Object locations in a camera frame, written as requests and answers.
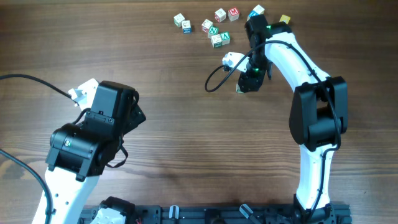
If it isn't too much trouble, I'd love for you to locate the white block teal side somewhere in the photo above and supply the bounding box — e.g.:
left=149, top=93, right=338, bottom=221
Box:
left=236, top=85, right=243, bottom=93

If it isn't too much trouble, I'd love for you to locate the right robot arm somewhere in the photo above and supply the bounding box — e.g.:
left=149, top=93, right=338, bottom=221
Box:
left=237, top=15, right=348, bottom=223

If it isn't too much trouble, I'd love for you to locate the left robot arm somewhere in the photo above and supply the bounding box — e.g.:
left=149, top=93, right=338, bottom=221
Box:
left=33, top=78, right=146, bottom=223

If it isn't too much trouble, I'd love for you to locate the green V letter block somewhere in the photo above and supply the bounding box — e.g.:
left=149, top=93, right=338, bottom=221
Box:
left=220, top=32, right=231, bottom=45

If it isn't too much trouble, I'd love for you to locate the white block green N side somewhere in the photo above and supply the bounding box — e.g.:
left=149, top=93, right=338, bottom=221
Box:
left=211, top=34, right=223, bottom=48

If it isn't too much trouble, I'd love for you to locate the green N letter block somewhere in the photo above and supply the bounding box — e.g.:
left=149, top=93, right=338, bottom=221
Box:
left=208, top=26, right=219, bottom=39

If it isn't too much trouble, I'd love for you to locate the blue top block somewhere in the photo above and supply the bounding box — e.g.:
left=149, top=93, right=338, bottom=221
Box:
left=247, top=11, right=258, bottom=20

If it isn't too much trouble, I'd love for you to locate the red M letter block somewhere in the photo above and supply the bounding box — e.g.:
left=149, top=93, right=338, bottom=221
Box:
left=228, top=7, right=240, bottom=21

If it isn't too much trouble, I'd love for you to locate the yellow top block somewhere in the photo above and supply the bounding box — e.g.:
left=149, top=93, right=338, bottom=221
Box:
left=279, top=14, right=290, bottom=24

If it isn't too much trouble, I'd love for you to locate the white block yellow side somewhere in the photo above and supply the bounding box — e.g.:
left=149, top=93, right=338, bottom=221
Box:
left=253, top=4, right=265, bottom=14

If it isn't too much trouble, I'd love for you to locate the white block red side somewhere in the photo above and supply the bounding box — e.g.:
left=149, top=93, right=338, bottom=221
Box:
left=201, top=19, right=213, bottom=33

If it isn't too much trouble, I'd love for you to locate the white block red edge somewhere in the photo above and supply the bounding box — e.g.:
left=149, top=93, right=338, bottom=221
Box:
left=215, top=8, right=227, bottom=23

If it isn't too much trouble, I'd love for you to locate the white block blue side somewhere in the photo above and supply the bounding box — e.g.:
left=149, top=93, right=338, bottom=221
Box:
left=182, top=21, right=192, bottom=34

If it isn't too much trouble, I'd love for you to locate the white block far left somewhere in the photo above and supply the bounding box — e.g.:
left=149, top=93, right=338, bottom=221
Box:
left=174, top=13, right=185, bottom=27

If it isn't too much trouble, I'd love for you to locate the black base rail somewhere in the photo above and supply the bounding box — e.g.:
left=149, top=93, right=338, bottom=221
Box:
left=79, top=203, right=352, bottom=224

